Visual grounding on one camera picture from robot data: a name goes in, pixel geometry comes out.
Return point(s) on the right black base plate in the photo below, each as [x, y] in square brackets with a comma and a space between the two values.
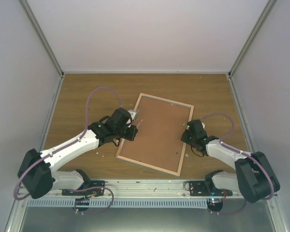
[205, 188]

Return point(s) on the aluminium corner post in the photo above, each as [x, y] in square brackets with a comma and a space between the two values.
[253, 34]
[37, 28]

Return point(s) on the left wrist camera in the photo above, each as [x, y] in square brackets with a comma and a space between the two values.
[133, 114]

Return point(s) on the left aluminium corner post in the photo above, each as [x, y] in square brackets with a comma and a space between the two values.
[37, 28]

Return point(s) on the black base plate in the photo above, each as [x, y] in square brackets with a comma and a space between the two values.
[205, 188]
[92, 188]

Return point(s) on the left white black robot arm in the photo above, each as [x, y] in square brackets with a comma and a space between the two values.
[40, 171]

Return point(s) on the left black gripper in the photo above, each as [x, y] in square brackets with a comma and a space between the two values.
[131, 136]

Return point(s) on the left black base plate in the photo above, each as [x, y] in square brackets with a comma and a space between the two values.
[92, 188]

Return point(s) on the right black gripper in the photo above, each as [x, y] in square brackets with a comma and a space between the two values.
[184, 138]

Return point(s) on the grey slotted cable duct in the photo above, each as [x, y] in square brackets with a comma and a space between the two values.
[120, 203]

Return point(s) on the right aluminium corner post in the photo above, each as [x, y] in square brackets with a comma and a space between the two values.
[253, 34]

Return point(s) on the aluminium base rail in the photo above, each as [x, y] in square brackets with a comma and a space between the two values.
[153, 188]

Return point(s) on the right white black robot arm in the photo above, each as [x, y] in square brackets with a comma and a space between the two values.
[253, 178]

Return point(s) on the blue wooden picture frame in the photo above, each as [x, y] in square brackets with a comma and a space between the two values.
[158, 144]

